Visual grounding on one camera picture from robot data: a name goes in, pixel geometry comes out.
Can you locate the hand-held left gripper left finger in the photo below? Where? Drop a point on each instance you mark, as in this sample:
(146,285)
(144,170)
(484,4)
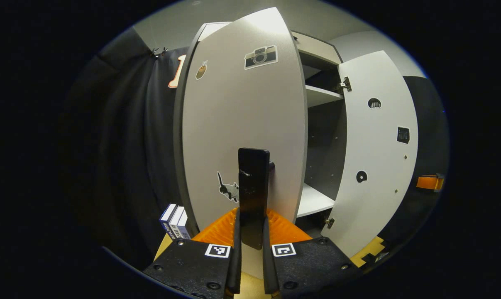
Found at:
(235,265)

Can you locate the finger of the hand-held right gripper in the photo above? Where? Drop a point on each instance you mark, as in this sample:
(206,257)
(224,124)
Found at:
(428,182)

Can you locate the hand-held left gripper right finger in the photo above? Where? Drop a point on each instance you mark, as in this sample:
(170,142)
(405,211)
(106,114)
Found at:
(269,270)

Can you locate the white cabinet door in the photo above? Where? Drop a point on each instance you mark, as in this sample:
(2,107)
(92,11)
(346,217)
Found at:
(242,116)
(375,158)

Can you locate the white shoe cabinet body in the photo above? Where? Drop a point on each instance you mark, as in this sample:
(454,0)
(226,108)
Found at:
(321,145)

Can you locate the white cabinet bottom board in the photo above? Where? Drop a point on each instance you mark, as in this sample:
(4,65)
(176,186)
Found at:
(314,201)

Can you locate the white cabinet shelf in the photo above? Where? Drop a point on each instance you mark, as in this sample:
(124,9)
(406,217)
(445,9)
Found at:
(321,95)

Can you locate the blue white book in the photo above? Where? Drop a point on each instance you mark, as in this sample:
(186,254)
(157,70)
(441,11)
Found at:
(184,226)
(175,222)
(166,218)

